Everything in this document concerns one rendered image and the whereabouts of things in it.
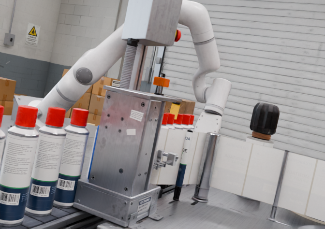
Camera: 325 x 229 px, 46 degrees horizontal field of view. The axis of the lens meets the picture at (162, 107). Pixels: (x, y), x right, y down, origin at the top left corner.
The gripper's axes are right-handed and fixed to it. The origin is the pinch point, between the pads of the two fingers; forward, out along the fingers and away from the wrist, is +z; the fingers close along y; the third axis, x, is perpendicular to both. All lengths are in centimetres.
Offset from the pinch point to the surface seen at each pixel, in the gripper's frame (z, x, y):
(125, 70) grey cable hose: -3, -62, -10
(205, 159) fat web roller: 14, -54, 19
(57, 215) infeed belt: 38, -86, 3
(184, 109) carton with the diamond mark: -18.4, 12.1, -17.6
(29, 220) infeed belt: 41, -92, 2
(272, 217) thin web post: 23, -46, 38
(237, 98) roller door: -161, 360, -83
